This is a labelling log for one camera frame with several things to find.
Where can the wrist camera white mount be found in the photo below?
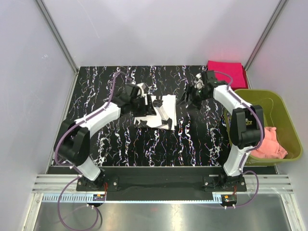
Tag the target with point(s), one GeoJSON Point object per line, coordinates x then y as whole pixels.
{"type": "Point", "coordinates": [199, 84]}
{"type": "Point", "coordinates": [142, 88]}

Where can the olive green plastic basket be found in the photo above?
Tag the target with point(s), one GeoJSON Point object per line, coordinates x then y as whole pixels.
{"type": "Point", "coordinates": [275, 115]}

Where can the left aluminium frame post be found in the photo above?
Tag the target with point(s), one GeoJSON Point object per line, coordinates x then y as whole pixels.
{"type": "Point", "coordinates": [56, 34]}

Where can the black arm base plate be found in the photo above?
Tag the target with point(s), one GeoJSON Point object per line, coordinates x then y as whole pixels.
{"type": "Point", "coordinates": [161, 180]}

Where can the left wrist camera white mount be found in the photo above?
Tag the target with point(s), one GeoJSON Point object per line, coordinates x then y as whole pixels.
{"type": "Point", "coordinates": [142, 88]}

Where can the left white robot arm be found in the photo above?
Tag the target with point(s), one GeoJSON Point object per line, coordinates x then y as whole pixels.
{"type": "Point", "coordinates": [73, 140]}

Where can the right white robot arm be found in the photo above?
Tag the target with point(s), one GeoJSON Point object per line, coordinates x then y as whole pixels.
{"type": "Point", "coordinates": [246, 129]}

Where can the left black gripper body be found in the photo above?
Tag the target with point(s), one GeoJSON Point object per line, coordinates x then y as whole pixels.
{"type": "Point", "coordinates": [138, 108]}

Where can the right aluminium frame post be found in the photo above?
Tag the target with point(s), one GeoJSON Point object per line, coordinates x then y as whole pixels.
{"type": "Point", "coordinates": [266, 32]}

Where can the white slotted cable duct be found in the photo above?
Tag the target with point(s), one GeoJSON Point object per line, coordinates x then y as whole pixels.
{"type": "Point", "coordinates": [96, 198]}

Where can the pink crumpled t shirt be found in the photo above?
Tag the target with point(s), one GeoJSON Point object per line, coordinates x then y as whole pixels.
{"type": "Point", "coordinates": [270, 147]}

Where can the black marble pattern mat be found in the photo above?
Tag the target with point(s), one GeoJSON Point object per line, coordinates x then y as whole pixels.
{"type": "Point", "coordinates": [199, 139]}

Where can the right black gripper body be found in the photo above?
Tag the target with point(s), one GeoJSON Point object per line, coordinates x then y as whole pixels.
{"type": "Point", "coordinates": [197, 96]}

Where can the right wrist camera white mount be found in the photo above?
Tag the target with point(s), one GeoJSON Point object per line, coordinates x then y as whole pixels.
{"type": "Point", "coordinates": [199, 84]}

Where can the aluminium frame post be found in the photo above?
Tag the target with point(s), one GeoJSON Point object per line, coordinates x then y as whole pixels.
{"type": "Point", "coordinates": [56, 34]}
{"type": "Point", "coordinates": [266, 32]}

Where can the white t shirt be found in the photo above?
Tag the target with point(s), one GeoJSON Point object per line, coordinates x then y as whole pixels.
{"type": "Point", "coordinates": [163, 113]}

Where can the folded magenta t shirt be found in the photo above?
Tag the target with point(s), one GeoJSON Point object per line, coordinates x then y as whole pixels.
{"type": "Point", "coordinates": [234, 70]}

